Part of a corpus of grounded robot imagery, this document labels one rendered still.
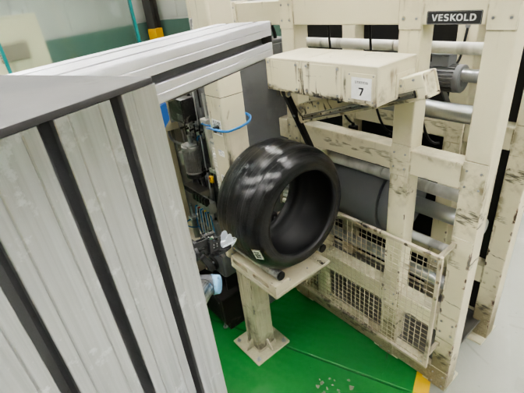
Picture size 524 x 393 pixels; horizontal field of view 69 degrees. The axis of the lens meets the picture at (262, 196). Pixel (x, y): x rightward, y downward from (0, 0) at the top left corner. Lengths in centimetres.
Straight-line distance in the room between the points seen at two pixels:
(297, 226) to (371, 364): 103
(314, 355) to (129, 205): 243
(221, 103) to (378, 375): 179
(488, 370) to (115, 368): 256
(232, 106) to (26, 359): 161
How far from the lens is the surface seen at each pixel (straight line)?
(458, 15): 164
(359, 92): 151
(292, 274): 194
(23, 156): 21
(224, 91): 175
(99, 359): 28
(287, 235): 200
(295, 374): 256
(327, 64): 159
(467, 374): 270
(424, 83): 153
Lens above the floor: 207
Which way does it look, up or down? 29 degrees down
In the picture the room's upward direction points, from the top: 7 degrees counter-clockwise
